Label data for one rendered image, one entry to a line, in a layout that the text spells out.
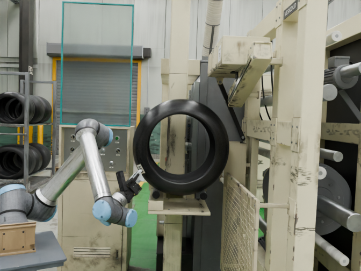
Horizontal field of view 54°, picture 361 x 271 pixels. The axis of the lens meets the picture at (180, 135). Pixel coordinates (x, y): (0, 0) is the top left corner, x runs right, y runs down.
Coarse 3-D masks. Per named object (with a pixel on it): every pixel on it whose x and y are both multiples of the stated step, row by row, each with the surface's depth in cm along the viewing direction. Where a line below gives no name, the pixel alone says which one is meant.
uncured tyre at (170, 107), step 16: (160, 112) 205; (176, 112) 204; (192, 112) 205; (208, 112) 207; (144, 128) 205; (208, 128) 233; (224, 128) 210; (144, 144) 205; (224, 144) 207; (144, 160) 205; (208, 160) 235; (224, 160) 209; (144, 176) 209; (160, 176) 206; (176, 176) 234; (192, 176) 235; (208, 176) 207; (176, 192) 209; (192, 192) 211
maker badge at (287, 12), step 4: (296, 0) 164; (292, 4) 169; (296, 4) 164; (288, 8) 174; (292, 8) 169; (296, 8) 164; (284, 12) 181; (288, 12) 174; (292, 12) 169; (284, 16) 180
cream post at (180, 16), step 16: (176, 0) 239; (176, 16) 240; (176, 32) 240; (176, 48) 241; (176, 64) 242; (176, 80) 242; (176, 96) 243; (176, 128) 244; (176, 144) 245; (176, 160) 245; (176, 224) 248; (176, 240) 248; (176, 256) 249
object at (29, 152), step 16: (0, 96) 511; (16, 96) 511; (32, 96) 560; (0, 112) 537; (16, 112) 593; (32, 112) 526; (48, 112) 601; (16, 144) 530; (32, 144) 598; (0, 160) 544; (16, 160) 595; (32, 160) 525; (48, 160) 608; (0, 176) 515; (16, 176) 516; (32, 176) 632; (48, 176) 634
